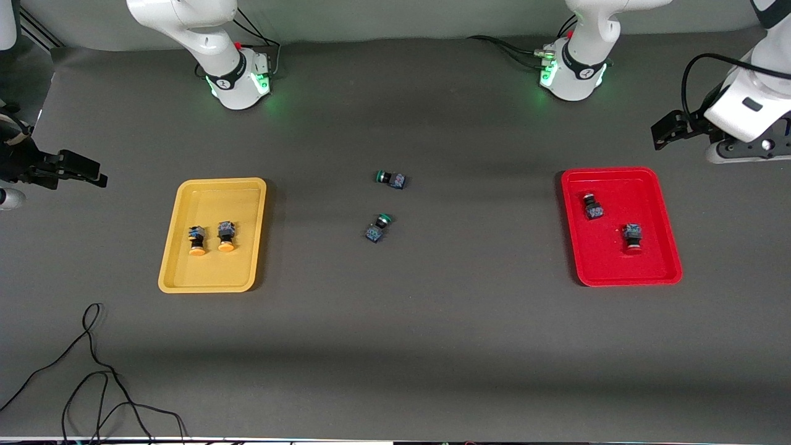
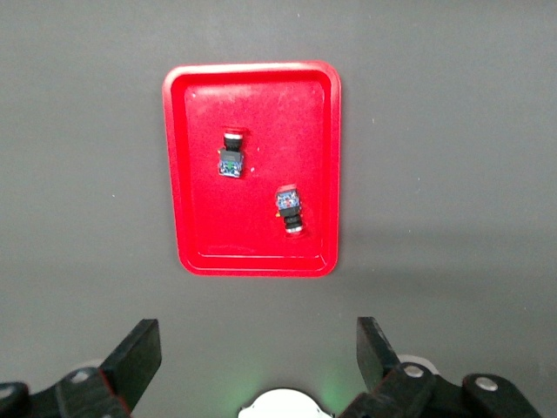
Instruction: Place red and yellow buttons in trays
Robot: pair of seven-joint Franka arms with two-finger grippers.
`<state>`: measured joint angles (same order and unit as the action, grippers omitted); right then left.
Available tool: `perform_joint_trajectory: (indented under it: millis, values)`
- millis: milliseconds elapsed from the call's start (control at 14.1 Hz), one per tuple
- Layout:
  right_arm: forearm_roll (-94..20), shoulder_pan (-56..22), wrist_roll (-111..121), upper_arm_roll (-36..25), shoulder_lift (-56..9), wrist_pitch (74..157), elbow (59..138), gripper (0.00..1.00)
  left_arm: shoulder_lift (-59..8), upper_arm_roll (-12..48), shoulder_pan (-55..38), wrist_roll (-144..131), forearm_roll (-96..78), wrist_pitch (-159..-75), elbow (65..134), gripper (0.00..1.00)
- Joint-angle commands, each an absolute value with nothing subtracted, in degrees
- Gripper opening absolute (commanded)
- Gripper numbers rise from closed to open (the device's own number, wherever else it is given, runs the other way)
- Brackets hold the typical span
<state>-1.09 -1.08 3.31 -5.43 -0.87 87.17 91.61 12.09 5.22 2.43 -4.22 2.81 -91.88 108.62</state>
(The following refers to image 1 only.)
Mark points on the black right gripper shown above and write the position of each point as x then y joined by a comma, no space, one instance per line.
23,163

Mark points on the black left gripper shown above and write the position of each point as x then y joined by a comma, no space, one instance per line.
693,125

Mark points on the red mushroom push button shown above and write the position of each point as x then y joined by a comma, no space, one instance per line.
594,210
632,233

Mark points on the yellow mushroom push button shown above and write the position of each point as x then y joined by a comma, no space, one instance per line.
226,233
197,238

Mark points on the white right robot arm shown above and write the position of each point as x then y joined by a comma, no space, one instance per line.
210,43

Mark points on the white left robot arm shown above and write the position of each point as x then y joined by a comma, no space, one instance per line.
581,68

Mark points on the red plastic tray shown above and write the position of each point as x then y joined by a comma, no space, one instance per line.
636,266

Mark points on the yellow plastic tray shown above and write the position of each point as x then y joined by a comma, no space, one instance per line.
222,272

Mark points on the green mushroom push button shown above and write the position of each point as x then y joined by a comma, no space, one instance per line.
395,181
372,234

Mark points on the dark grey table mat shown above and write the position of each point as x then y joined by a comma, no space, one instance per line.
395,346

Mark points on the aluminium frame rail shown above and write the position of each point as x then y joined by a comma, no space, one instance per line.
40,31

